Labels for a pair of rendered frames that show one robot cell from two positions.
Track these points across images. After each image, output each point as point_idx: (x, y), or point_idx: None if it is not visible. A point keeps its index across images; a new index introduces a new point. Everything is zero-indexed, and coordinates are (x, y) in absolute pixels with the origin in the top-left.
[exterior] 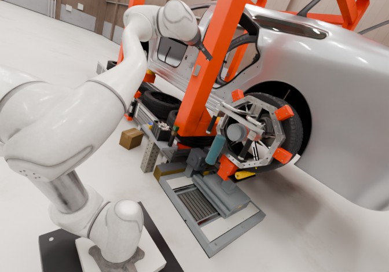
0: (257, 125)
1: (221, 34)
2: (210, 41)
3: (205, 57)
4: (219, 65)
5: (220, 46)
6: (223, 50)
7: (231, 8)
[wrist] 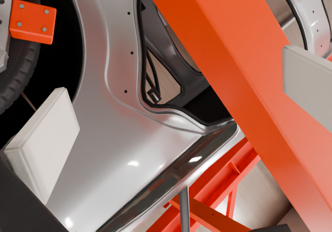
0: None
1: (243, 85)
2: (253, 39)
3: (16, 153)
4: (171, 18)
5: (218, 59)
6: (203, 57)
7: (282, 145)
